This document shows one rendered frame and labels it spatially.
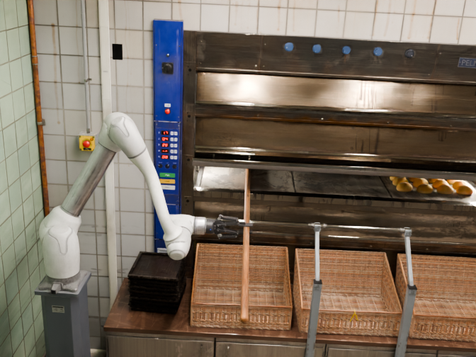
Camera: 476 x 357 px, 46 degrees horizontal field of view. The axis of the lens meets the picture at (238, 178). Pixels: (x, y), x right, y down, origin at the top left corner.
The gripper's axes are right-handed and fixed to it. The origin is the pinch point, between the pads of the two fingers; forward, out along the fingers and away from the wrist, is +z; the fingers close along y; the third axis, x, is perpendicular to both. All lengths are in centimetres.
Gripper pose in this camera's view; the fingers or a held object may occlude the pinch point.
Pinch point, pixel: (246, 228)
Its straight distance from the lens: 288.8
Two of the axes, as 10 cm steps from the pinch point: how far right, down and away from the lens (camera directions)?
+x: -0.2, 3.5, -9.4
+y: -0.4, 9.4, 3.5
